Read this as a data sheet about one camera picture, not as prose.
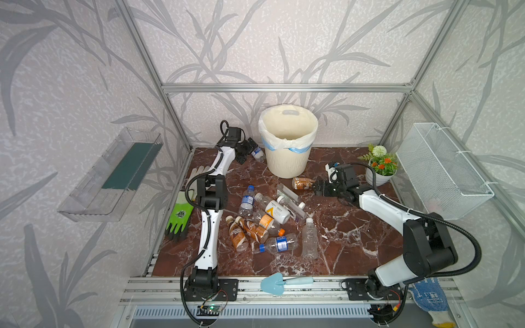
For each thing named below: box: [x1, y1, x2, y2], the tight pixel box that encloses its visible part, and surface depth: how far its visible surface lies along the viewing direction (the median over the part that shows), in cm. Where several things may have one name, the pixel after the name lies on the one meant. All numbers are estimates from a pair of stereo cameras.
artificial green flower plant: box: [357, 143, 399, 176], surface depth 97 cm
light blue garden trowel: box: [260, 272, 314, 296], surface depth 77 cm
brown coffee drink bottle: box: [291, 176, 316, 190], surface depth 101 cm
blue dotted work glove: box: [408, 277, 456, 328], surface depth 72 cm
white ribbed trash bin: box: [259, 103, 319, 180], surface depth 99 cm
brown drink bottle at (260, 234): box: [235, 215, 269, 244], surface depth 86 cm
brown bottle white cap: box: [225, 215, 250, 253], surface depth 84 cm
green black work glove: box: [164, 189, 195, 242], surface depth 90 cm
